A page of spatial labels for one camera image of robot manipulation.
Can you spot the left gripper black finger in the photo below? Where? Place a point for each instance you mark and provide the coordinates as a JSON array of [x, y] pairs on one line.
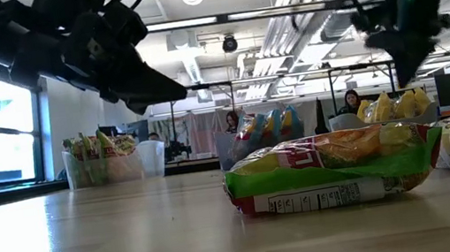
[[125, 100], [147, 86]]

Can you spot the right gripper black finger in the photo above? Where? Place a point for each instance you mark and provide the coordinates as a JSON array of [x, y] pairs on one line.
[[419, 52], [387, 48]]

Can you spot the clear plastic bin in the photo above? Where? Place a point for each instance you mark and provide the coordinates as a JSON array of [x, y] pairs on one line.
[[149, 159]]

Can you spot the beige plastic bin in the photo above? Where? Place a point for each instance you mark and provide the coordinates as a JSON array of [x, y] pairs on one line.
[[341, 123]]

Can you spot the smoky grey plastic bin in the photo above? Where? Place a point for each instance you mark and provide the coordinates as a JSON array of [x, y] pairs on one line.
[[224, 153]]

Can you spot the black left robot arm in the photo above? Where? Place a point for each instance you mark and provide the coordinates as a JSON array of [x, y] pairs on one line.
[[15, 36]]

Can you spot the small black monitor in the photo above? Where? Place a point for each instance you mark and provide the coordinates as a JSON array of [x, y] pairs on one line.
[[107, 130]]

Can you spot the person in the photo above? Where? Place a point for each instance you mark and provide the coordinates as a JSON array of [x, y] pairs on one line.
[[351, 102], [232, 121], [154, 136]]

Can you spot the black metal rig frame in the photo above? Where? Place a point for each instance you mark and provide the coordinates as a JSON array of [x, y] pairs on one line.
[[199, 87], [359, 66]]

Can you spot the black dome camera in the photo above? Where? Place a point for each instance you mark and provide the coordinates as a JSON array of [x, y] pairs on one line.
[[230, 44]]

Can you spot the ceiling light rail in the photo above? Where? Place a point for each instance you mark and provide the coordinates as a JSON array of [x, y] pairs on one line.
[[257, 13]]

